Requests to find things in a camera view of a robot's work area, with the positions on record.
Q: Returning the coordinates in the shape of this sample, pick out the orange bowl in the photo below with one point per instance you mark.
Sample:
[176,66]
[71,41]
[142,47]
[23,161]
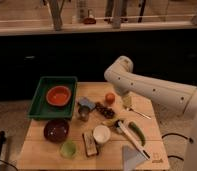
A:
[58,96]

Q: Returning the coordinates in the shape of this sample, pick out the grey cloth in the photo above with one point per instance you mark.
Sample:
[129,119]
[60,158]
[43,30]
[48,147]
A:
[132,158]

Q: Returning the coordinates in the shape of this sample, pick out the white handled knife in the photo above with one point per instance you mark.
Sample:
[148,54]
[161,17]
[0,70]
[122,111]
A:
[139,147]

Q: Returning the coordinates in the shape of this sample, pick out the green plastic tray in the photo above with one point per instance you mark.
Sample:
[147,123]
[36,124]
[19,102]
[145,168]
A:
[41,110]

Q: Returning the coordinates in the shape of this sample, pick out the silver fork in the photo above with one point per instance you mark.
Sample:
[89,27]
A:
[140,113]

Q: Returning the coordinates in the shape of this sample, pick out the blue sponge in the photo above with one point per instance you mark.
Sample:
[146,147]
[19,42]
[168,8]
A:
[83,101]

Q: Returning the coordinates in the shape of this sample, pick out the red object on shelf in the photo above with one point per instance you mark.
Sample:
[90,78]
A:
[90,19]

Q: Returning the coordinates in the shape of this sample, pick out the green cucumber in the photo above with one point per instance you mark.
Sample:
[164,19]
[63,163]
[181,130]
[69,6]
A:
[137,131]

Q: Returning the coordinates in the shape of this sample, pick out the brown rectangular block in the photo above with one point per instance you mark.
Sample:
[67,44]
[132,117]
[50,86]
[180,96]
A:
[90,144]

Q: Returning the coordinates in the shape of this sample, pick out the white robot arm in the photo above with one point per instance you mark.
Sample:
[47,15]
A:
[179,96]

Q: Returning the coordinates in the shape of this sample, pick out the bunch of dark grapes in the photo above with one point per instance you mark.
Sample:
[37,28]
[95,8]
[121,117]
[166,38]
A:
[105,111]

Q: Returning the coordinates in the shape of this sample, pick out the dark red bowl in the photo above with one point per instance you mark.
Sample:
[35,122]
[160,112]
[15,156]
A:
[56,130]

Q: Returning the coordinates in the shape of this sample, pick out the green plastic cup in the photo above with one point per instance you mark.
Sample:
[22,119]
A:
[68,149]

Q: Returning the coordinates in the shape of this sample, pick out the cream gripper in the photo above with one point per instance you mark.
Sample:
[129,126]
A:
[127,100]

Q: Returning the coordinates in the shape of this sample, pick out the metal cup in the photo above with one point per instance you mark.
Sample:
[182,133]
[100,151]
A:
[84,113]

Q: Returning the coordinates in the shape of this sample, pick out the white paper cup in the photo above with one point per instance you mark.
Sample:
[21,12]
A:
[101,134]

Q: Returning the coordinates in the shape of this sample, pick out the red apple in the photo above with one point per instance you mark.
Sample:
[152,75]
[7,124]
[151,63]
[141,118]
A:
[109,98]

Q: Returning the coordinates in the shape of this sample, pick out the yellow banana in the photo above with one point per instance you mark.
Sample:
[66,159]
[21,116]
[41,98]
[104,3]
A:
[109,122]

